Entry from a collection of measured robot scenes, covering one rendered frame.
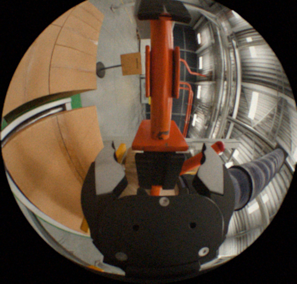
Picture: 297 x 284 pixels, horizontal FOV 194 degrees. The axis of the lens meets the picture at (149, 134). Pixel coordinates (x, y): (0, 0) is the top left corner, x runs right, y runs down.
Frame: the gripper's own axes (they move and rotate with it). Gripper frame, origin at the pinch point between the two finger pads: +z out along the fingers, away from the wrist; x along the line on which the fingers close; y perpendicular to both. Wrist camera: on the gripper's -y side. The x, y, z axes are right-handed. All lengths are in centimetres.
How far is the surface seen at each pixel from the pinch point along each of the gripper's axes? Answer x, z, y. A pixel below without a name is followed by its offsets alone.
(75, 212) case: -26.4, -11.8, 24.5
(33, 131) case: -26.4, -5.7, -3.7
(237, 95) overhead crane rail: 190, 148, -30
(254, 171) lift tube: 45.2, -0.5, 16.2
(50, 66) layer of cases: -67, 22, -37
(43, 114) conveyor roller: -66, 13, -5
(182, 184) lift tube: 8.1, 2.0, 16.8
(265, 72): 506, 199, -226
